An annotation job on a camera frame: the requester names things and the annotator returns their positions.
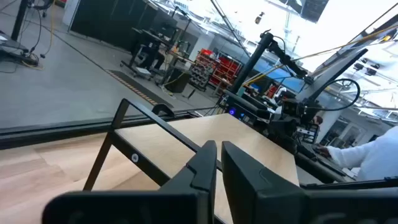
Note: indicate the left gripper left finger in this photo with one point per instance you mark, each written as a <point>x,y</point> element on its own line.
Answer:
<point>186,205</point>

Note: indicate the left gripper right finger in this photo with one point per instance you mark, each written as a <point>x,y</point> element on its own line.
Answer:
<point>255,199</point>

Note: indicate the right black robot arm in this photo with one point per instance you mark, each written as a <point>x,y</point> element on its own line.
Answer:
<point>306,112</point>

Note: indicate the person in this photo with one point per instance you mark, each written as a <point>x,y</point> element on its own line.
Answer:
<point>317,119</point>
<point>376,155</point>

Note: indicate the black control box blue light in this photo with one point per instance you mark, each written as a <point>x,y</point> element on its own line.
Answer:
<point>245,109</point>

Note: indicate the person's hand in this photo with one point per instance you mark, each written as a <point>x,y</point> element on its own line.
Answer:
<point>323,151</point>

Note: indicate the grey desk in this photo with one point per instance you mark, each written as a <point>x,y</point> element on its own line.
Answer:
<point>323,172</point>

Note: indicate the black slanted pole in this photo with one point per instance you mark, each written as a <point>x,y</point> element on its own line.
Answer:
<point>252,62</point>

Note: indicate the black beam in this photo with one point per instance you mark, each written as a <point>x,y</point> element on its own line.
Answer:
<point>335,73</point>

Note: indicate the red bin rack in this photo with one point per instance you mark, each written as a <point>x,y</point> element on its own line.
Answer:
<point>227,70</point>

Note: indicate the small parts bin rack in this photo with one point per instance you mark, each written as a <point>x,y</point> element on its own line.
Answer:
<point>202,68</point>

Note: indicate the black workstation desk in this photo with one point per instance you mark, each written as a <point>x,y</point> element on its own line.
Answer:
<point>155,43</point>

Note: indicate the black stand pole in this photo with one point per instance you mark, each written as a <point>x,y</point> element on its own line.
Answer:
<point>19,18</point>

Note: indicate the black metal rig frame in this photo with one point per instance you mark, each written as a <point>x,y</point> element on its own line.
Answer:
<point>62,132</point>

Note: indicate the black partition wall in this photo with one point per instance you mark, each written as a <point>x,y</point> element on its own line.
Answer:
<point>109,21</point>

